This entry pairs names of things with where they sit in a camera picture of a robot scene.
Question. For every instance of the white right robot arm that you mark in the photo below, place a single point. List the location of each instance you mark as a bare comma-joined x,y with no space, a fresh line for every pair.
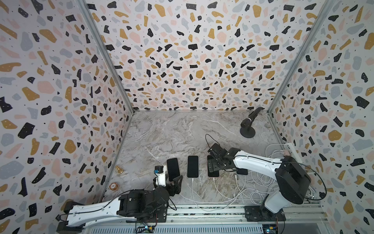
292,179

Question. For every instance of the phone with pink case middle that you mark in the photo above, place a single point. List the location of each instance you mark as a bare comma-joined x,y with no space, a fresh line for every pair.
210,167

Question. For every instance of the white power strip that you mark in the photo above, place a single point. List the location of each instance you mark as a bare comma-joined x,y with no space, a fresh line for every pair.
293,152

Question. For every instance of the small gold figurine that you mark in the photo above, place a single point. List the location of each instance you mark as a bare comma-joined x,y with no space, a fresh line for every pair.
119,170

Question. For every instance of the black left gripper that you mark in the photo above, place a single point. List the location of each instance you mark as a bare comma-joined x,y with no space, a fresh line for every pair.
177,188

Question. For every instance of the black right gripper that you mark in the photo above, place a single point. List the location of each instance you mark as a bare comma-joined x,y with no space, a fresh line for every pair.
212,166

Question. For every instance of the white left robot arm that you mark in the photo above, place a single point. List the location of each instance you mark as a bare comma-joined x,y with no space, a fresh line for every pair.
134,206

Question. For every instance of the round copper tape roll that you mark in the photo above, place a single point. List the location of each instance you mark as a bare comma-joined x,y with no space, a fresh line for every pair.
113,186

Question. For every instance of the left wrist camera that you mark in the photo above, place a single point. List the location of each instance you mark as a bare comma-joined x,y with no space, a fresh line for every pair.
160,176

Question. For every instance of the aluminium mounting rail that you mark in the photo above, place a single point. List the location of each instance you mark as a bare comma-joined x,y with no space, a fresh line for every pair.
307,218

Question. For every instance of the phone with pink case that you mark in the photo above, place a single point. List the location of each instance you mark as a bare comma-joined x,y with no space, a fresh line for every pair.
210,167
173,169

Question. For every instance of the phone with light green case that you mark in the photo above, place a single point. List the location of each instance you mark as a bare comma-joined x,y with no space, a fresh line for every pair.
242,171

